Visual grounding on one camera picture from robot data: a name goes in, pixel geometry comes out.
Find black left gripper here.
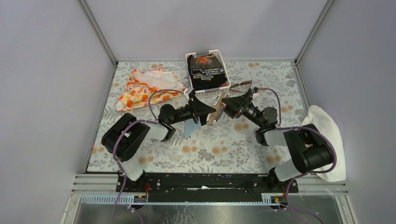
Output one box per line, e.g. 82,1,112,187
168,93,217,126

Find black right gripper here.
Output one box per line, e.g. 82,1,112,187
219,91,264,128

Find light blue cleaning cloth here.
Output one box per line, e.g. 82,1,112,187
184,119,201,138

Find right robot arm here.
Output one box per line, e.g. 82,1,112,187
222,90,337,192

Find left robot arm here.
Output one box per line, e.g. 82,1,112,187
101,90,216,192

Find brown tinted sunglasses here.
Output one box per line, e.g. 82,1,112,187
228,80,255,99

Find floral patterned tablecloth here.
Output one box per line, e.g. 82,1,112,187
87,62,306,173

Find black printed folded garment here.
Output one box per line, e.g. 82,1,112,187
187,54,228,91

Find orange floral cloth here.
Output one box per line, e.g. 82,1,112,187
115,67,186,111

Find white towel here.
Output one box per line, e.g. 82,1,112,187
301,105,347,182

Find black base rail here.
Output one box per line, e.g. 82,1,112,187
115,172,298,203

